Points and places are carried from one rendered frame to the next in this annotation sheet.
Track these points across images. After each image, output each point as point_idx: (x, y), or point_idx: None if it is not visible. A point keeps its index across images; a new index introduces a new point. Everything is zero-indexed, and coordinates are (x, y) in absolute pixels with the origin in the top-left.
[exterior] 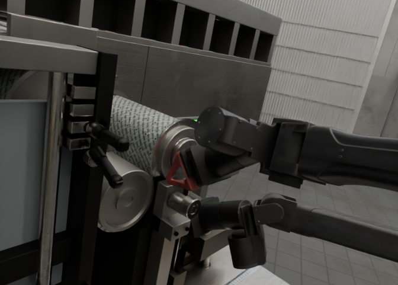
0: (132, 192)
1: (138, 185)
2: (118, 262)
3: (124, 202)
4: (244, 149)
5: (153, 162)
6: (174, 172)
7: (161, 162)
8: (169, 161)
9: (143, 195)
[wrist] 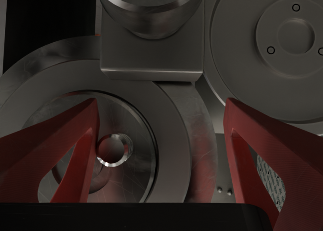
0: (285, 61)
1: (254, 78)
2: None
3: (303, 34)
4: None
5: (209, 146)
6: (246, 167)
7: (190, 151)
8: (154, 146)
9: (230, 35)
